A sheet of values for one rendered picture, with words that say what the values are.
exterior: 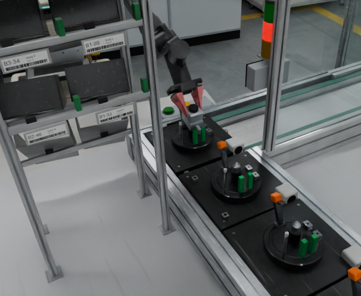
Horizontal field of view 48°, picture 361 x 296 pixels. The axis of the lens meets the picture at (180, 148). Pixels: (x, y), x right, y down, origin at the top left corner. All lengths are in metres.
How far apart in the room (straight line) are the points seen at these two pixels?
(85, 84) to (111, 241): 0.48
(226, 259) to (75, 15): 0.63
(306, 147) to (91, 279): 0.79
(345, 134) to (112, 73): 0.90
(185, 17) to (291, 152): 3.17
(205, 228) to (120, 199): 0.35
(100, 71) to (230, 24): 3.74
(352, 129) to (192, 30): 3.13
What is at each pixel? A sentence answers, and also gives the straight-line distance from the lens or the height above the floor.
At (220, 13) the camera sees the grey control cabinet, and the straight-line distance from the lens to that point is 4.51.
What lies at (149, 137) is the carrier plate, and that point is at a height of 0.97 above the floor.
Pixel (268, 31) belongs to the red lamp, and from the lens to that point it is 1.14.
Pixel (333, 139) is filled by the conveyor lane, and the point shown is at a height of 0.91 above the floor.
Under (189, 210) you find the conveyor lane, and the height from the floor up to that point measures 0.96.
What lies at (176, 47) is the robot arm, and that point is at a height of 1.28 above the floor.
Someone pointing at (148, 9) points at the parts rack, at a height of 1.49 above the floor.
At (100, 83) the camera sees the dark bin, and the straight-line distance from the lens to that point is 0.93.
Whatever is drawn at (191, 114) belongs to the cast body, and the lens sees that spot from 1.24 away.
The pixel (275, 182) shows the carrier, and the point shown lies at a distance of 1.18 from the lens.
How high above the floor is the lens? 1.74
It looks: 36 degrees down
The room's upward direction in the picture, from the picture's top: 3 degrees counter-clockwise
